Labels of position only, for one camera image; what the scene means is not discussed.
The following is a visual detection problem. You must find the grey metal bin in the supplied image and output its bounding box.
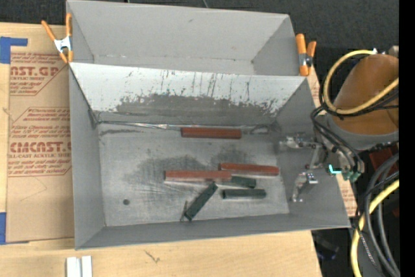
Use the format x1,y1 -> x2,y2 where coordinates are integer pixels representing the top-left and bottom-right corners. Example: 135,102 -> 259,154
65,0 -> 352,250

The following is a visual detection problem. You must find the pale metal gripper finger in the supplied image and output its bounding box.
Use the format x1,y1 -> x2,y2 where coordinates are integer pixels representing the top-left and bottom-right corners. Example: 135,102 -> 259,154
278,135 -> 318,151
290,171 -> 320,204

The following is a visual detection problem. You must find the red-brown flat block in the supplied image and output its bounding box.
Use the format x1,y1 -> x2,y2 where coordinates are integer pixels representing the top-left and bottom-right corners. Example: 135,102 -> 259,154
217,162 -> 280,177
163,169 -> 233,184
180,126 -> 243,140

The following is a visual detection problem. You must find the brown cardboard board red print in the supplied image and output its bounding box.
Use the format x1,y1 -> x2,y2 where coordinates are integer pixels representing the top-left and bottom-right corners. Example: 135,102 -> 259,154
0,21 -> 358,244

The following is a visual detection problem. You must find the dark green flat block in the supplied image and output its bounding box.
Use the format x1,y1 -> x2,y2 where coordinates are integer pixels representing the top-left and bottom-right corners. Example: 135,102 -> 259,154
229,175 -> 257,189
221,188 -> 267,200
181,181 -> 219,223

